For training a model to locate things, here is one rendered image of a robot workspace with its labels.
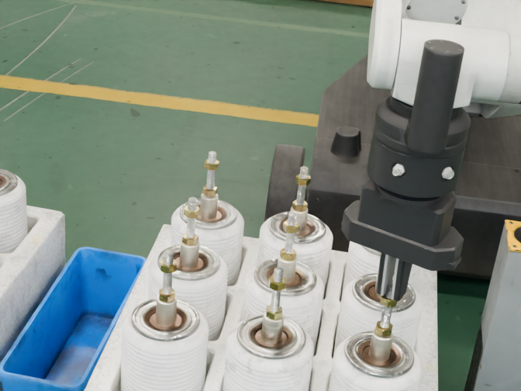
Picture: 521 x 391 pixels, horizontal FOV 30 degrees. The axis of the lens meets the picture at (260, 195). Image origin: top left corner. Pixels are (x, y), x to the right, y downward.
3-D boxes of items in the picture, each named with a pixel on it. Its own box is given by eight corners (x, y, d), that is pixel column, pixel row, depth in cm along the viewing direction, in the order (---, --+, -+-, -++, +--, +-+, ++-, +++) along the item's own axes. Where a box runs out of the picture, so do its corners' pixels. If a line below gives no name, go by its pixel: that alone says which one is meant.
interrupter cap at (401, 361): (335, 337, 107) (336, 333, 107) (400, 333, 109) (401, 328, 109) (355, 382, 101) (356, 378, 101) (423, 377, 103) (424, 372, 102)
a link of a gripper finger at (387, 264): (392, 285, 102) (401, 235, 99) (380, 299, 100) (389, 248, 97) (378, 279, 103) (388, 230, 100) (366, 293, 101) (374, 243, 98)
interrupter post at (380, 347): (364, 351, 106) (368, 326, 104) (385, 349, 106) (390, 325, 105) (371, 365, 104) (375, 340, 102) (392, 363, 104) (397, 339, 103)
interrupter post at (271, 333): (282, 347, 105) (285, 322, 104) (260, 346, 105) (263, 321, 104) (281, 333, 107) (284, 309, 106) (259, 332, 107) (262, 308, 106)
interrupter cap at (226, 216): (171, 206, 129) (171, 202, 129) (224, 198, 132) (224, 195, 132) (191, 235, 123) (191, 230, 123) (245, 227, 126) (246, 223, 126)
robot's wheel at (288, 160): (269, 223, 176) (279, 123, 166) (296, 226, 176) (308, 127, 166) (257, 285, 159) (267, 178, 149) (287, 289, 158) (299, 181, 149)
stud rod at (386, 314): (384, 347, 104) (395, 289, 100) (375, 344, 104) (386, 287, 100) (386, 341, 105) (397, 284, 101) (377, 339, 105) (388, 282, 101)
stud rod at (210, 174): (212, 202, 127) (215, 150, 124) (213, 205, 127) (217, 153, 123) (204, 202, 127) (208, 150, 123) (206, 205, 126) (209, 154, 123)
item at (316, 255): (243, 354, 132) (254, 241, 123) (255, 313, 140) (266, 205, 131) (313, 366, 131) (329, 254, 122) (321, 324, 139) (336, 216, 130)
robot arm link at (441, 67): (370, 114, 96) (388, 3, 91) (479, 126, 96) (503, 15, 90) (372, 167, 86) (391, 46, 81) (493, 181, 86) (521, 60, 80)
